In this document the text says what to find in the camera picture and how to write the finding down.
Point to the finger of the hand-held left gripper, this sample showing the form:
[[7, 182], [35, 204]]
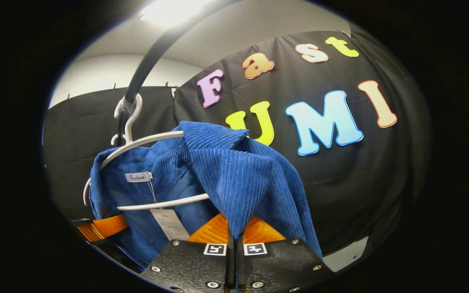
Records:
[[104, 228]]

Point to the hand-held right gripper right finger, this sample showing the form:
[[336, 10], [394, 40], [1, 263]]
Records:
[[275, 264]]

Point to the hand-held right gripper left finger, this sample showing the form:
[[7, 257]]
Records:
[[193, 264]]

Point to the large white clothes hanger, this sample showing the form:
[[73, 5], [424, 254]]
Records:
[[165, 202]]

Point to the black metal clothes rack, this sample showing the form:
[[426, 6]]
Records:
[[153, 53]]

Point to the white board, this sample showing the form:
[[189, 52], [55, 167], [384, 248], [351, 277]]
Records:
[[346, 254]]

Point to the black backdrop cloth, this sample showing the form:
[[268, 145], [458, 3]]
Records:
[[360, 183]]

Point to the large ceiling light panel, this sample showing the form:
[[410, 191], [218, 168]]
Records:
[[169, 11]]

